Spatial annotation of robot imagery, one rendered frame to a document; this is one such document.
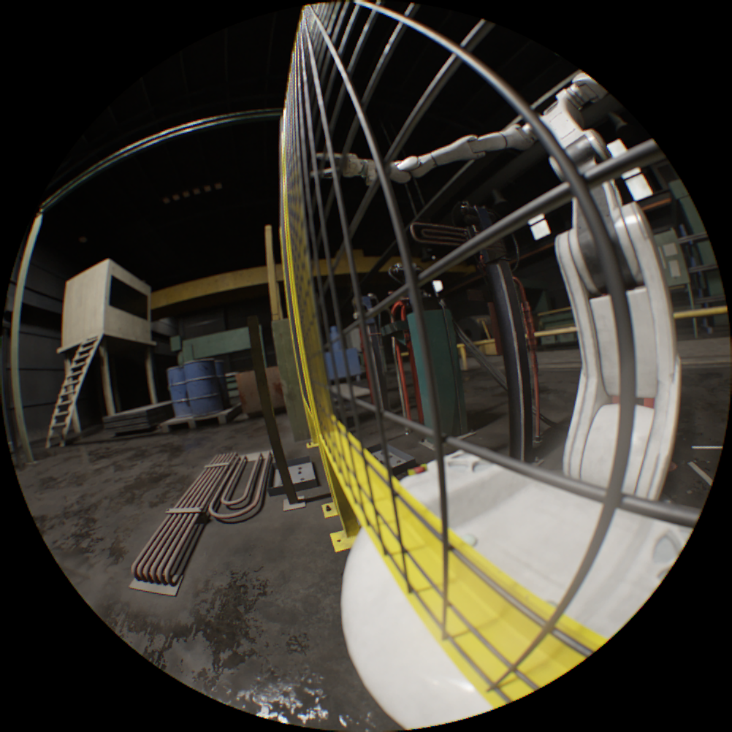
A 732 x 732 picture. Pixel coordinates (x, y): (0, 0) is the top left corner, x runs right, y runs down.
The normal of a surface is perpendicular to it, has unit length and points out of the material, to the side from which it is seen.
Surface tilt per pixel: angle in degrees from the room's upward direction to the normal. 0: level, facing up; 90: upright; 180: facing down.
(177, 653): 0
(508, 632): 0
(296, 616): 0
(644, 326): 97
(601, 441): 58
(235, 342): 90
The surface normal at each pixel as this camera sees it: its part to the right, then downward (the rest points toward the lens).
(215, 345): 0.29, -0.02
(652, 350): -0.93, 0.30
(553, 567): -0.18, -0.98
